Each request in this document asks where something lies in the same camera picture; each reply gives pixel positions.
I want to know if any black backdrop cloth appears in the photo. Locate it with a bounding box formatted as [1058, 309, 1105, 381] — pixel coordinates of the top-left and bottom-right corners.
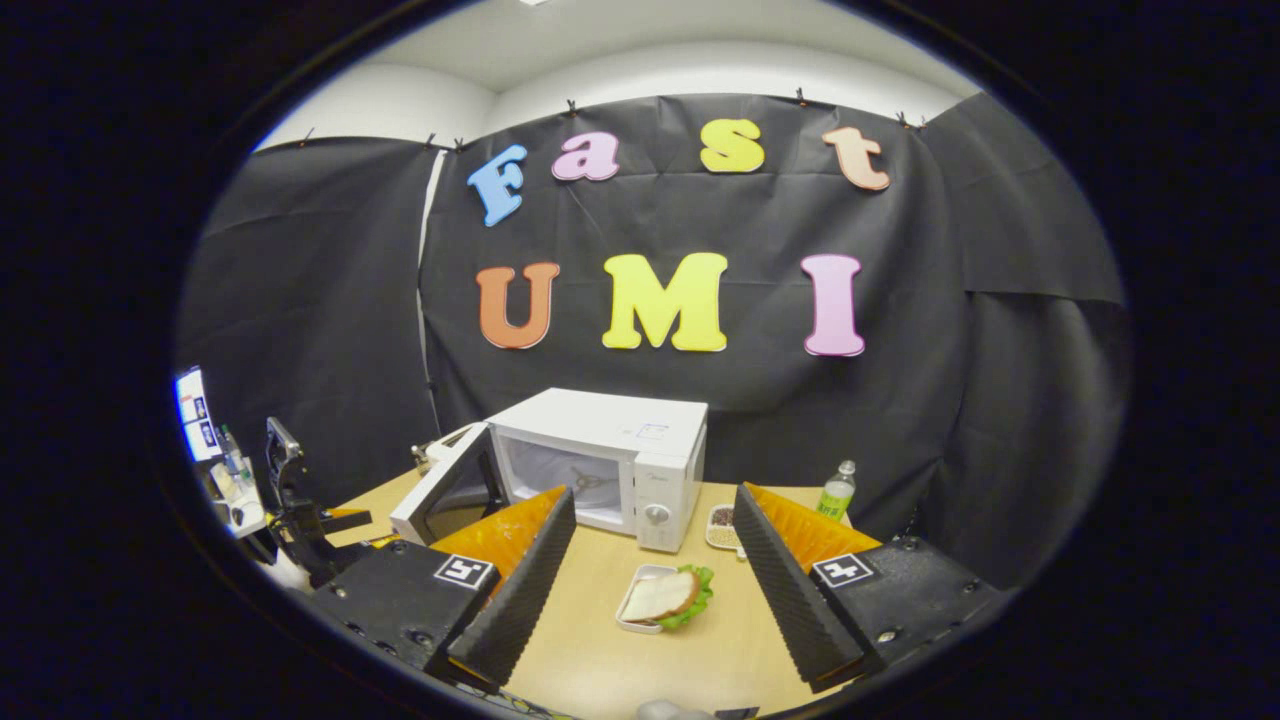
[175, 92, 1131, 591]

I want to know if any sandwich with lettuce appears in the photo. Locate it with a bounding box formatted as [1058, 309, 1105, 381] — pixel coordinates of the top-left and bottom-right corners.
[622, 565, 715, 632]

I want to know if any computer monitor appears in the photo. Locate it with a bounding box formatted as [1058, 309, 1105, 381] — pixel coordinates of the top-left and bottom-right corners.
[175, 367, 213, 463]

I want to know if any white microwave oven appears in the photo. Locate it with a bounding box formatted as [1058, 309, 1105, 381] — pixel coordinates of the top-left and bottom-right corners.
[390, 388, 709, 554]

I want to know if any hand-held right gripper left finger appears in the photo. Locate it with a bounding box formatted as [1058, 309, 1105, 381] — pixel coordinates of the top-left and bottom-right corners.
[305, 487, 578, 696]

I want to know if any white toaster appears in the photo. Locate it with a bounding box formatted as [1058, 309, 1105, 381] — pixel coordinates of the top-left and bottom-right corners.
[412, 422, 483, 469]

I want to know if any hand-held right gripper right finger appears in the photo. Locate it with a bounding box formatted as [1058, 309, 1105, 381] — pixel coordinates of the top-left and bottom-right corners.
[732, 483, 1004, 694]

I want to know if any cluttered white side desk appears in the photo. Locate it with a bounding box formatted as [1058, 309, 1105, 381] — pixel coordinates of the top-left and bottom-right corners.
[205, 425, 269, 541]

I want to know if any green label drink bottle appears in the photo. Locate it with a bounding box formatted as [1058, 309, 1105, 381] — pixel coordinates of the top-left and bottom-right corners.
[817, 460, 858, 523]

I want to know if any white divided plate with grains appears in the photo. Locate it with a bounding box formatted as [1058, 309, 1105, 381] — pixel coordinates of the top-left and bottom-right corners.
[705, 503, 748, 559]

